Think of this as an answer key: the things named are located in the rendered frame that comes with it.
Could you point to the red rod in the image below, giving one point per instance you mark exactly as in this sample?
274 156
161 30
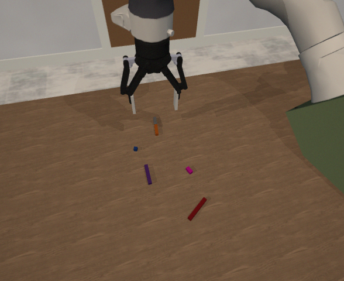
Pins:
197 208

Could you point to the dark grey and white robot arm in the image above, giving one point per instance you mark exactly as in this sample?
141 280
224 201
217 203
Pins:
315 25

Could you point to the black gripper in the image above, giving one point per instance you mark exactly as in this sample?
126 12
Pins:
157 50

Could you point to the magenta rectangular block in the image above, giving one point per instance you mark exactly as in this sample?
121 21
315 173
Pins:
188 169

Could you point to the purple rod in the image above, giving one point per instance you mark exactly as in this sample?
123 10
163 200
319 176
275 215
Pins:
148 175

